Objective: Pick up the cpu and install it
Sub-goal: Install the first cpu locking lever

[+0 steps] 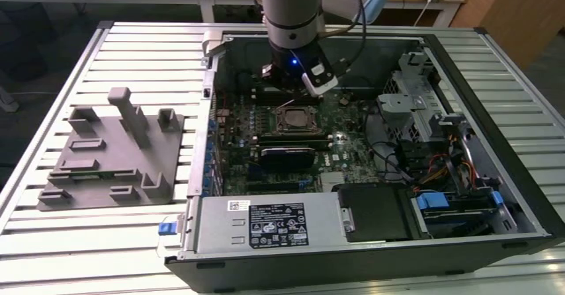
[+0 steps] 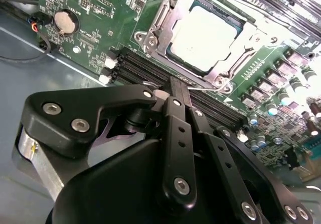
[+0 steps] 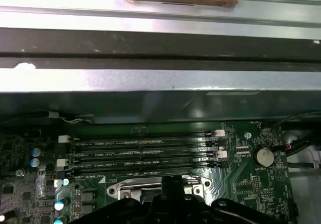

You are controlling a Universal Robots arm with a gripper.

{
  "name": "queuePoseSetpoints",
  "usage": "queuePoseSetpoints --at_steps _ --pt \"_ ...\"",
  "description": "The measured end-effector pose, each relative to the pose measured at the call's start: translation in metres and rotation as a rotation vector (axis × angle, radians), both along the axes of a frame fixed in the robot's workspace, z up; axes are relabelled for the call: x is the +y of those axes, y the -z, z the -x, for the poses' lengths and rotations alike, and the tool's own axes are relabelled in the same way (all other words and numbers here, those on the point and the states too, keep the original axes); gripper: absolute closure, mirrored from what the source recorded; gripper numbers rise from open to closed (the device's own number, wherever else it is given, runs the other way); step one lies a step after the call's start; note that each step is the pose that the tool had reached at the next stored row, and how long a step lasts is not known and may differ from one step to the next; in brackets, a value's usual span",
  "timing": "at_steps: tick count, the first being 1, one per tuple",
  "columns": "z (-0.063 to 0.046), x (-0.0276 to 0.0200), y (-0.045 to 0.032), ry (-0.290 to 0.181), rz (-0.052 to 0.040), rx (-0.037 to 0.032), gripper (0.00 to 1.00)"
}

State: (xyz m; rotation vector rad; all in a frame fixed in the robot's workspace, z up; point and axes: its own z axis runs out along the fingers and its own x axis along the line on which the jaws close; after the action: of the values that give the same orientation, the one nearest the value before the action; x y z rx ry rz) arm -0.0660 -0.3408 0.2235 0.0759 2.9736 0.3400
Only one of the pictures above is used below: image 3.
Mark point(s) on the green motherboard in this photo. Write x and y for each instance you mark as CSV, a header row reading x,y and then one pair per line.
x,y
225,183

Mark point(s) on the black open PC case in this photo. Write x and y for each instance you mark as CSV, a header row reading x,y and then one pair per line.
x,y
150,45

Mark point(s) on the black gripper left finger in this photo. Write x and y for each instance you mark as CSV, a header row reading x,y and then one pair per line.
x,y
163,209

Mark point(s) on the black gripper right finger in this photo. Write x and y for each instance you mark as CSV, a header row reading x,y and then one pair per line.
x,y
190,209

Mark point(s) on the CPU socket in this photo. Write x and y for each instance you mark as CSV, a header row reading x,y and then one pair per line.
x,y
120,192

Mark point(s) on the metal socket cover frame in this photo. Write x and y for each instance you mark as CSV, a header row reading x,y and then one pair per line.
x,y
136,194

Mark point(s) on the round coin battery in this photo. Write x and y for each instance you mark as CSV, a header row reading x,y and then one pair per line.
x,y
263,156

